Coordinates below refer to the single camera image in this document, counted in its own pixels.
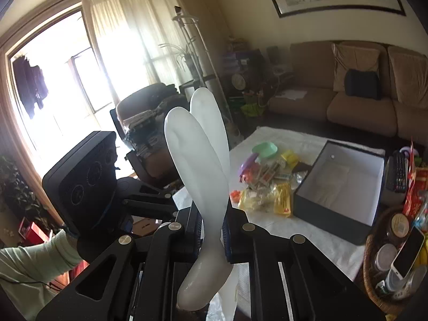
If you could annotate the yellow food mould bag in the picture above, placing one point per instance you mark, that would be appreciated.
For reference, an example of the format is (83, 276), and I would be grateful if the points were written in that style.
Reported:
(276, 198)

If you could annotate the round clock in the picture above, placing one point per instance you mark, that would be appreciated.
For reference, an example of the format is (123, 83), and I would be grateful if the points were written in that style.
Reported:
(239, 82)

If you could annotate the brown armchair with clothes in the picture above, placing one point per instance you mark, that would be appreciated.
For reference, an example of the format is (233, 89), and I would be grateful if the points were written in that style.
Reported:
(139, 121)

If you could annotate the black box white interior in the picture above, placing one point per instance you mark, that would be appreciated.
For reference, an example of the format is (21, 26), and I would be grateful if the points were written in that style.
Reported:
(352, 215)

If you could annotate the green plastic dish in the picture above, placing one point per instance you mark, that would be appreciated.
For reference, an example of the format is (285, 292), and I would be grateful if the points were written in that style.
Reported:
(265, 150)

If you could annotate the wicker basket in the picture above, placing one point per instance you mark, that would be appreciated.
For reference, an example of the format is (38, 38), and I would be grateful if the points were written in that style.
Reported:
(390, 230)

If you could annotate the yellow snack packet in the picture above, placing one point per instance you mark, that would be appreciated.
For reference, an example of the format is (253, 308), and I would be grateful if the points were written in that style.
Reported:
(291, 159)

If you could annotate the dark blue lumbar cushion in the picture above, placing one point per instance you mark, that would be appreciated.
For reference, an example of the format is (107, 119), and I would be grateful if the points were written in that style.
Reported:
(362, 84)

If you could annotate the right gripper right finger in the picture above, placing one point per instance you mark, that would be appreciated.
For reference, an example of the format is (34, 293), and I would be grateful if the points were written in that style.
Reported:
(290, 278)

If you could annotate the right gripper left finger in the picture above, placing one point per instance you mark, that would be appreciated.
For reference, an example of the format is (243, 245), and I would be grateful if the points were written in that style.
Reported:
(130, 277)

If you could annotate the white plastic bag pack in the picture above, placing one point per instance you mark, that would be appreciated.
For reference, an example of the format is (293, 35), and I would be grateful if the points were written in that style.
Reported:
(329, 183)

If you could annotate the white coat stand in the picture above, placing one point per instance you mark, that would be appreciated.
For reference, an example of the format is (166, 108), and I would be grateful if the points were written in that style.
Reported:
(207, 73)

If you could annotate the white rubber glove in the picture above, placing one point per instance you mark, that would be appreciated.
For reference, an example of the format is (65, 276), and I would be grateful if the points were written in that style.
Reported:
(198, 144)

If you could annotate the white smartphone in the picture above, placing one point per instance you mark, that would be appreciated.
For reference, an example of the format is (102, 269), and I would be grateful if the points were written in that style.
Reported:
(404, 261)

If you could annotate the clear crumpled plastic bag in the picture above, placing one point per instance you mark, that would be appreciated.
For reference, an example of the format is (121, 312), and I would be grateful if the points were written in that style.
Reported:
(263, 175)

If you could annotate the red snack bag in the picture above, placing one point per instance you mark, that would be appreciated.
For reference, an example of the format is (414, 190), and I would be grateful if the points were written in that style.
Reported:
(417, 184)

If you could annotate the papers on sofa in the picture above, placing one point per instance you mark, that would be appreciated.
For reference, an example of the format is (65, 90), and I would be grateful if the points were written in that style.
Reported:
(292, 94)

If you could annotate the brown three-seat sofa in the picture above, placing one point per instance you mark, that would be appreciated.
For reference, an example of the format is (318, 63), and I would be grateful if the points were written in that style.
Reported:
(319, 67)

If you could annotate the green sleeved left forearm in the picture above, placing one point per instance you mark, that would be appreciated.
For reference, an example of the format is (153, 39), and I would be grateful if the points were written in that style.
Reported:
(27, 271)

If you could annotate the purple plastic lid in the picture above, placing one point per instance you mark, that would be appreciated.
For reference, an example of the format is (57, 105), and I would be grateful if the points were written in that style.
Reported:
(247, 163)

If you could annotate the black remote control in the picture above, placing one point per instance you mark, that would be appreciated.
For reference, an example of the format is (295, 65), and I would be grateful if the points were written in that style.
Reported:
(397, 170)

